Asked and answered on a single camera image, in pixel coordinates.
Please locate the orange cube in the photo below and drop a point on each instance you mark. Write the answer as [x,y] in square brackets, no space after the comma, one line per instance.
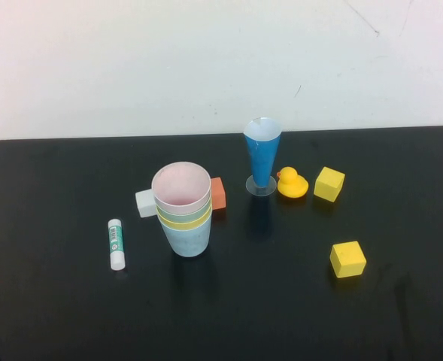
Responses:
[219,193]

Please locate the pink plastic cup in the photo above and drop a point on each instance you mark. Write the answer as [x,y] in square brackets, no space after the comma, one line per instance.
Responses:
[179,184]

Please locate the light blue plastic cup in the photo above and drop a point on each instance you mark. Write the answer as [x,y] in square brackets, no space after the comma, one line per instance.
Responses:
[187,242]

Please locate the yellow wooden cube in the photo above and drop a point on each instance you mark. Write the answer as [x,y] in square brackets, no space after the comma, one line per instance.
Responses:
[329,184]
[348,260]

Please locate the yellow rubber duck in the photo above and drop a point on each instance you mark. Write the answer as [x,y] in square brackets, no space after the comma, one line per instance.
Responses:
[290,186]

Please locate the white cube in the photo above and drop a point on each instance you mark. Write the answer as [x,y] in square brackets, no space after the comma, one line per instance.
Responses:
[145,205]

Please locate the green plastic cup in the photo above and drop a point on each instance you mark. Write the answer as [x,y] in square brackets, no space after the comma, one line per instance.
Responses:
[179,217]

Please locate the yellow plastic cup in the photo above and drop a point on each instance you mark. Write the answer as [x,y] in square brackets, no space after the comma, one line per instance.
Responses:
[185,225]

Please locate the blue cone glass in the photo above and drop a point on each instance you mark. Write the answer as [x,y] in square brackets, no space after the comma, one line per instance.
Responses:
[261,158]

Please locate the green white glue stick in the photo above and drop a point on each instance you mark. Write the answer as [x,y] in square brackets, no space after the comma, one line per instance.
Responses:
[116,244]

